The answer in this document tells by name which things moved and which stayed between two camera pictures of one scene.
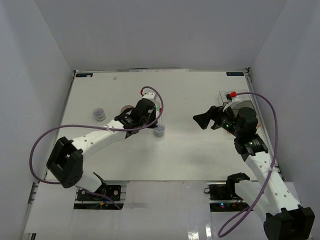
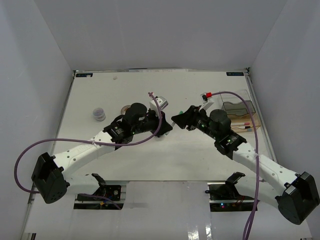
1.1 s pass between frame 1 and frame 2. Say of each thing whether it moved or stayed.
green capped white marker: moved
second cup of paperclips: stayed
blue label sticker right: stayed
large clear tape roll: stayed
